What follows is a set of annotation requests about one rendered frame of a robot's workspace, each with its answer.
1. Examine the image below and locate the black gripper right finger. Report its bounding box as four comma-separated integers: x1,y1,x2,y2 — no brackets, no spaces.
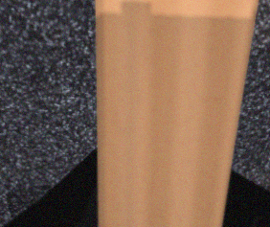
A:
222,169,270,227

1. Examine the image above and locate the light wooden board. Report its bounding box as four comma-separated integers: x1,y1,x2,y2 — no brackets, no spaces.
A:
96,0,259,227

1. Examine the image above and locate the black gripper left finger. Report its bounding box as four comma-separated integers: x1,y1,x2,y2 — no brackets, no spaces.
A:
3,147,99,227

